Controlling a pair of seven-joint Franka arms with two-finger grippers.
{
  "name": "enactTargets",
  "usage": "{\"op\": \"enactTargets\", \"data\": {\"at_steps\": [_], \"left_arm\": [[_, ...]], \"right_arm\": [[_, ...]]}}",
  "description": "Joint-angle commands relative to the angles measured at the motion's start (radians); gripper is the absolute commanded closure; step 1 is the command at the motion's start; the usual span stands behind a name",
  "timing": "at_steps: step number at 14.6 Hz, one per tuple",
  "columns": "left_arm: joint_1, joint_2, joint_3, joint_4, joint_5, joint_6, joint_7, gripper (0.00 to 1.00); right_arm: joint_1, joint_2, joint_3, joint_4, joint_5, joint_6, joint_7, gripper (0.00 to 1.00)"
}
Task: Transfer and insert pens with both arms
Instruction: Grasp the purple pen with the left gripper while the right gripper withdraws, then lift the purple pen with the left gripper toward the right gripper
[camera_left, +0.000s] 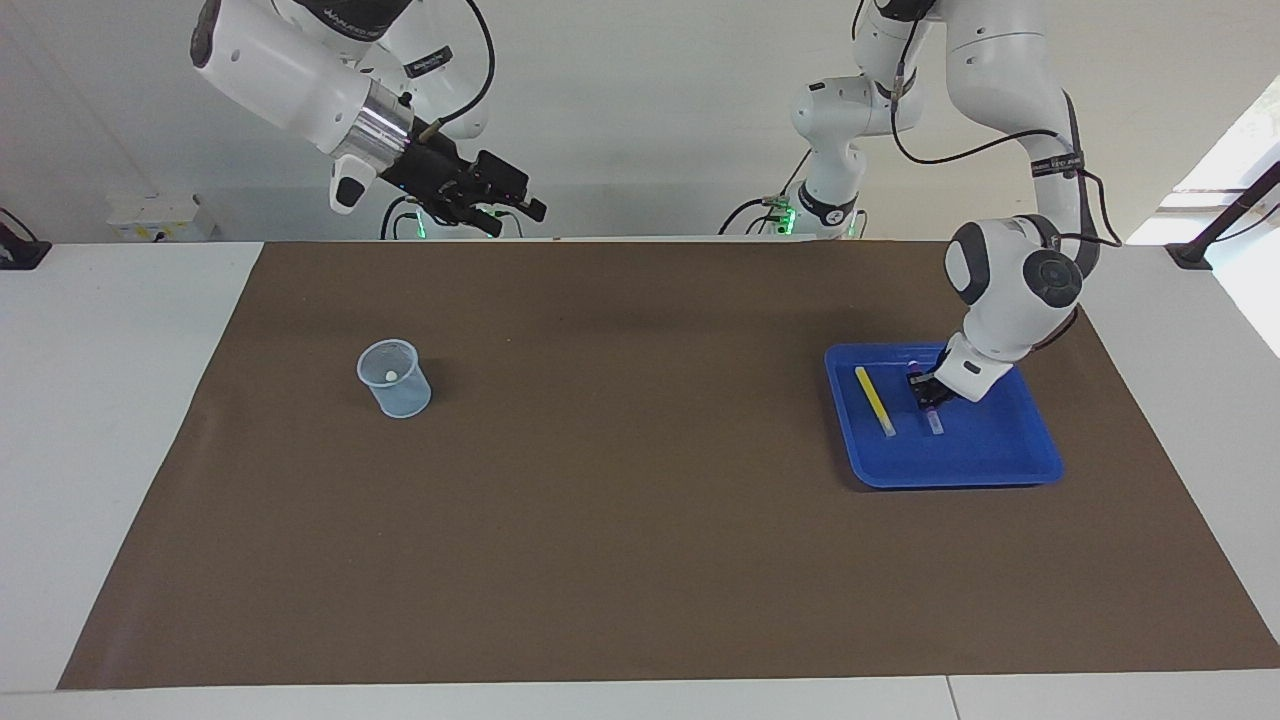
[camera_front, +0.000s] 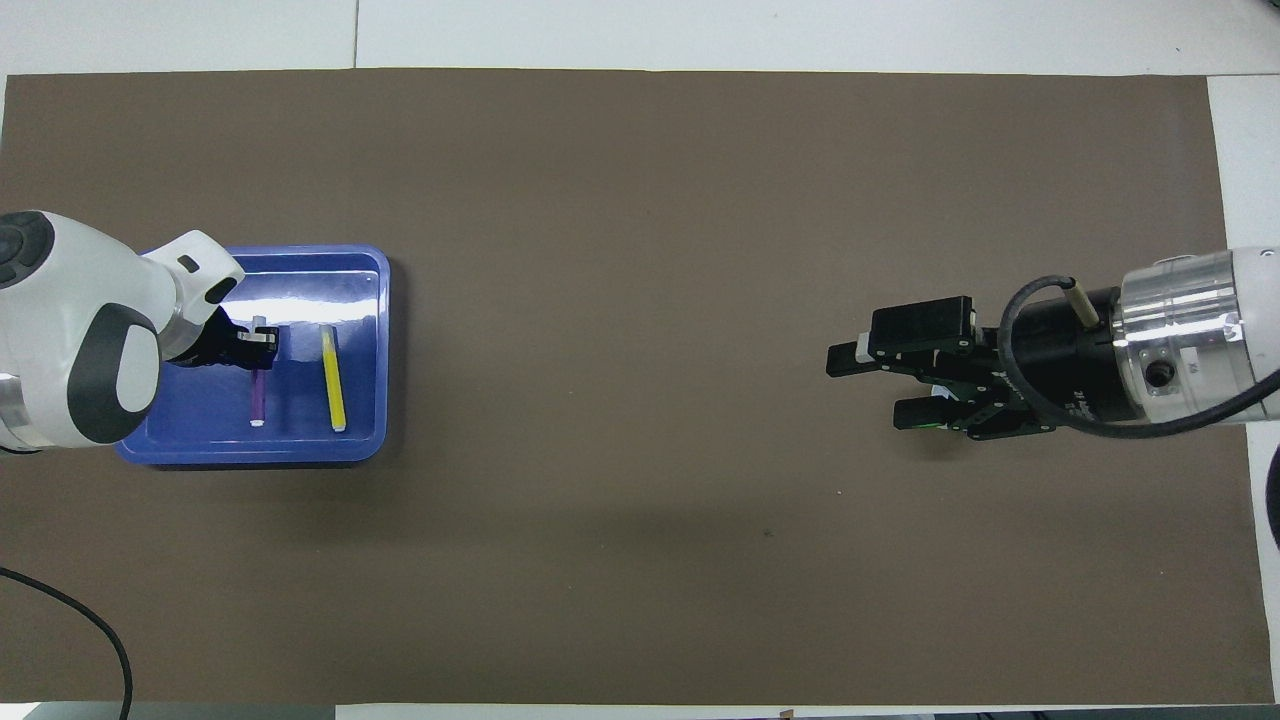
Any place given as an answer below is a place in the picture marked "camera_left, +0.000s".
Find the purple marker pen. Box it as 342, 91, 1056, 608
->
905, 362, 945, 436

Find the yellow marker pen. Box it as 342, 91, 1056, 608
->
854, 366, 898, 438

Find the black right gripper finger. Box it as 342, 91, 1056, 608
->
425, 200, 504, 239
478, 152, 548, 223

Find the black right base cable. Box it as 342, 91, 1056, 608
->
380, 195, 421, 241

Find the translucent mesh pen cup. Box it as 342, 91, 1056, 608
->
357, 339, 433, 419

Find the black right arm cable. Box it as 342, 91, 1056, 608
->
420, 0, 496, 141

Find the black table clamp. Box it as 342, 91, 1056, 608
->
0, 207, 53, 271

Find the brown table mat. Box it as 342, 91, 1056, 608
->
57, 240, 1280, 691

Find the black clamp stand with pole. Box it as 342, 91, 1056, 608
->
1165, 160, 1280, 271

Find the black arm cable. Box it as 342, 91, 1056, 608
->
890, 60, 1123, 251
420, 0, 496, 141

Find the black left base cable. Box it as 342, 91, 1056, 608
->
718, 155, 813, 237

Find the blue plastic tray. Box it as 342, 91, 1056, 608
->
824, 342, 1064, 490

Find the black base cable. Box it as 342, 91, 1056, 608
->
718, 155, 813, 237
380, 195, 421, 241

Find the white power box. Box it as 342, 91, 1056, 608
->
108, 193, 216, 243

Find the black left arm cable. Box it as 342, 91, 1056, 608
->
890, 60, 1123, 251

